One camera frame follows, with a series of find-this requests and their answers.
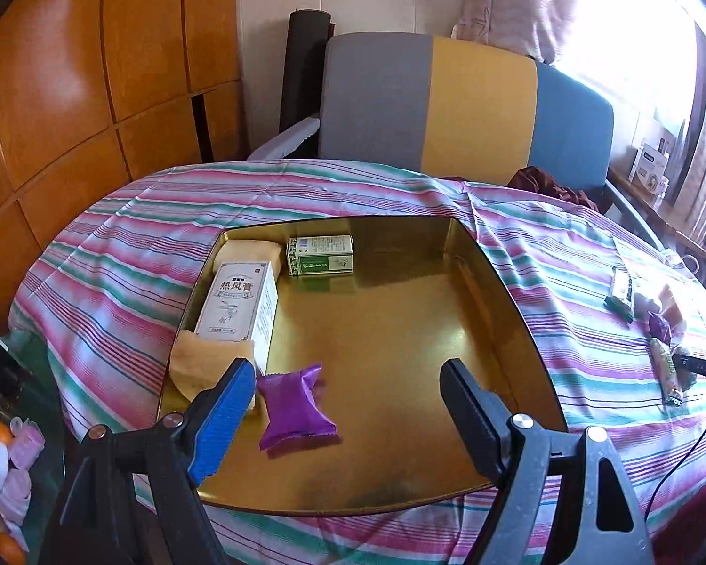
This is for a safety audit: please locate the gold tin box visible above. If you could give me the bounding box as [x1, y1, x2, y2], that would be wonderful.
[156, 216, 569, 517]

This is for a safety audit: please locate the wooden wardrobe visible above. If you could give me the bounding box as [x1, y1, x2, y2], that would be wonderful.
[0, 0, 248, 331]

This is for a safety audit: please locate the white medicine box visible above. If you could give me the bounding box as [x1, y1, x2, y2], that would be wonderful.
[194, 263, 280, 374]

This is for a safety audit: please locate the black rolled mat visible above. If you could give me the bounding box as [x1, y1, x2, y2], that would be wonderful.
[279, 8, 336, 157]

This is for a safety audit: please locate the green and white box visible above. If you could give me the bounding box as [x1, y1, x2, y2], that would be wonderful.
[286, 234, 355, 277]

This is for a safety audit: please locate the black cable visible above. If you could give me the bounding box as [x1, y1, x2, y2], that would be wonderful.
[638, 415, 706, 522]

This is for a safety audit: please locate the striped tablecloth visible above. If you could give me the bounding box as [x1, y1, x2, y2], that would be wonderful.
[8, 159, 706, 565]

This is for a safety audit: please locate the grey yellow blue armchair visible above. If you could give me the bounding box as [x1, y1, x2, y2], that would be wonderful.
[247, 32, 663, 248]

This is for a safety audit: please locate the wooden side desk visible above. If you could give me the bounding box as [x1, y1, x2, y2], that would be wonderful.
[606, 165, 706, 283]

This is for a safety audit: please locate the green snack packet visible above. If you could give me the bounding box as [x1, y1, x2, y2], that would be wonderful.
[603, 266, 636, 323]

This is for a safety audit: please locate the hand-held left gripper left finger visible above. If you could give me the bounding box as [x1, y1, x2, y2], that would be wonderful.
[38, 358, 257, 565]

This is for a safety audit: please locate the purple snack packet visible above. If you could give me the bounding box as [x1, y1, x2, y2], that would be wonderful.
[647, 311, 674, 342]
[256, 363, 339, 453]

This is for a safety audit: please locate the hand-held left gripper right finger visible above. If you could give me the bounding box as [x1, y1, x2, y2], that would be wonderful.
[439, 358, 657, 565]

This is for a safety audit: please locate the pink thread roll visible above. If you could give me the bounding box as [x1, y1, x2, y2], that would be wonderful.
[8, 417, 47, 466]

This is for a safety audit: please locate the white product box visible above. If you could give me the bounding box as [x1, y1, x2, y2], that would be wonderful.
[631, 142, 672, 192]

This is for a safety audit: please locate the long snack bar packet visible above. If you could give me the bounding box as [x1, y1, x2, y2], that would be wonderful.
[649, 337, 684, 407]

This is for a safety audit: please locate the dark red cloth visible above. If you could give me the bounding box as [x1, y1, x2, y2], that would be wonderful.
[506, 166, 601, 213]

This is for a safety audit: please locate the pink knitted cloth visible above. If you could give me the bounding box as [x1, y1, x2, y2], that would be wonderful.
[0, 468, 33, 525]

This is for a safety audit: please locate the pink patterned curtain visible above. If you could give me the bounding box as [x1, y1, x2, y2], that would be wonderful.
[450, 0, 583, 65]

